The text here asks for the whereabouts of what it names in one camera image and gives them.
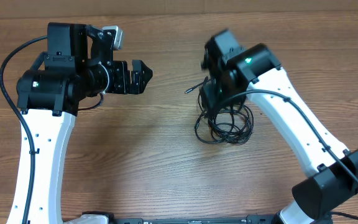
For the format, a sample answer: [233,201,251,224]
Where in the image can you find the black cable bundle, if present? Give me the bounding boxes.
[184,76,255,145]

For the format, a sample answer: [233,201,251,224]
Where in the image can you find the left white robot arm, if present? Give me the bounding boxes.
[8,22,153,223]

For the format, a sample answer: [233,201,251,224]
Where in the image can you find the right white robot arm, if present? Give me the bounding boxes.
[200,29,358,223]

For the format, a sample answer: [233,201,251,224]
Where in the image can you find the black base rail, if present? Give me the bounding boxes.
[64,211,275,224]

